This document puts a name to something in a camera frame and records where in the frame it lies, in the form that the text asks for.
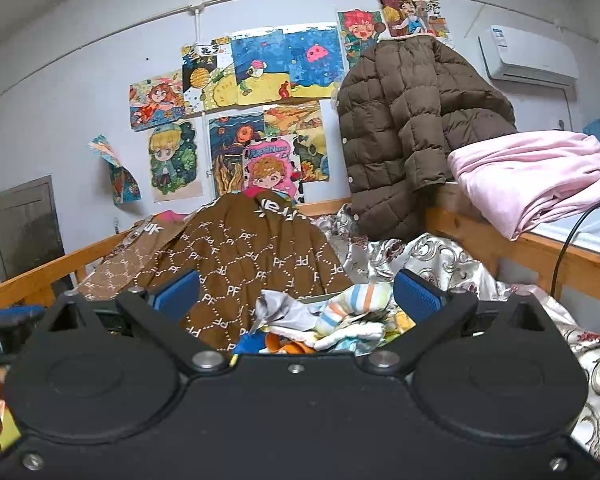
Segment pastel striped sock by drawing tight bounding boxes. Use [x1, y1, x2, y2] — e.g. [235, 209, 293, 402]
[314, 282, 393, 337]

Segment orange silicone glove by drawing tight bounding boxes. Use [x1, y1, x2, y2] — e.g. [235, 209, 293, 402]
[262, 333, 315, 354]

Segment white floral bedsheet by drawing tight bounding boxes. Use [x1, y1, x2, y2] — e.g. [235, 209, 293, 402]
[313, 206, 600, 461]

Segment brown PF patterned blanket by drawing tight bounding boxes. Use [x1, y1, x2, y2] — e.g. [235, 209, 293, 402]
[78, 191, 352, 353]

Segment grey beige cloth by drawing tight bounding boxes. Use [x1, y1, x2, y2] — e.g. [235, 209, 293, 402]
[249, 289, 328, 334]

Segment pink folded blanket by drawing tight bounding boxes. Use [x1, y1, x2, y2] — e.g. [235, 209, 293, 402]
[448, 130, 600, 240]

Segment brown quilted jacket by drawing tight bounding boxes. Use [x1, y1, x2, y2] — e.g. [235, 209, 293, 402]
[337, 35, 517, 242]

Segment white air conditioner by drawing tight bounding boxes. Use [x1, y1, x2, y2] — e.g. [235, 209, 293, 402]
[478, 25, 579, 89]

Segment wooden bed frame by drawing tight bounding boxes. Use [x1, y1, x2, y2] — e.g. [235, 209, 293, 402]
[0, 184, 600, 309]

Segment grey wall hatch door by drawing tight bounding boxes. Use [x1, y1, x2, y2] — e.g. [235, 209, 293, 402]
[0, 176, 65, 282]

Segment black cable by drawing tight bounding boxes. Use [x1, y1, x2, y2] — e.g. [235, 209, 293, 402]
[550, 199, 600, 302]

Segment wall drawings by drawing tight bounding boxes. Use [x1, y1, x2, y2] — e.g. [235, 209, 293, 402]
[86, 0, 451, 206]

